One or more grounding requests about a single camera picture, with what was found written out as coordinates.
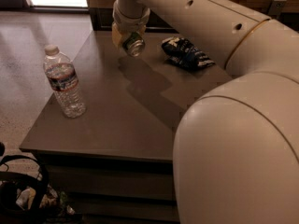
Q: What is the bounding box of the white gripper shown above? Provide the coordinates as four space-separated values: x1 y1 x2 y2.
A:
112 2 150 49

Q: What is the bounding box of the green soda can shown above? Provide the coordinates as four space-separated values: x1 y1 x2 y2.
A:
122 32 145 57

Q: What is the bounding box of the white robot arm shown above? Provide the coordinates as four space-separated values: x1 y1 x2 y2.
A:
133 0 299 224

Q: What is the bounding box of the blue chip bag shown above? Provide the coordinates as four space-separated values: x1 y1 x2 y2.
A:
161 36 215 71

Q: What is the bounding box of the clear plastic water bottle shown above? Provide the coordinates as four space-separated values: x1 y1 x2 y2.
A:
43 45 87 119

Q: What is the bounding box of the grey drawer cabinet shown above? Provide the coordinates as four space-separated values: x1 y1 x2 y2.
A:
21 32 230 224

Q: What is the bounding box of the wooden wall counter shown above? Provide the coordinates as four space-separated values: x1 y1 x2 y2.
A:
83 0 299 33

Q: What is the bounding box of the right metal bracket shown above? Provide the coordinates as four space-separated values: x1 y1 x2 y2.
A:
267 0 287 16

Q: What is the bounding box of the black bag with straps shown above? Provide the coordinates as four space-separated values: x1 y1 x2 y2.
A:
0 143 83 224

